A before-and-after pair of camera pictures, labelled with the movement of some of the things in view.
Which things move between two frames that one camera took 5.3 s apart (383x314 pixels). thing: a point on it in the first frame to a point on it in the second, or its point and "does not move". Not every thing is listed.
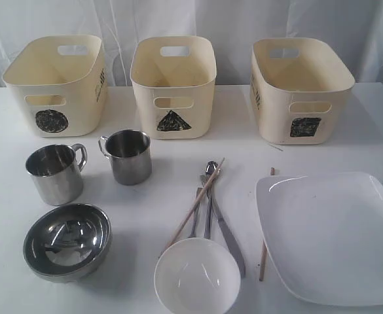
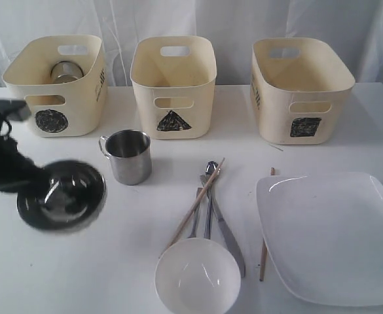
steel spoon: x=211 y=167 does not move
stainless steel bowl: x=66 y=243 to x=74 y=196
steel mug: x=55 y=172 to x=65 y=72
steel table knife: x=224 y=228 does not move
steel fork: x=194 y=231 does not move
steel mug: x=129 y=151 does not move
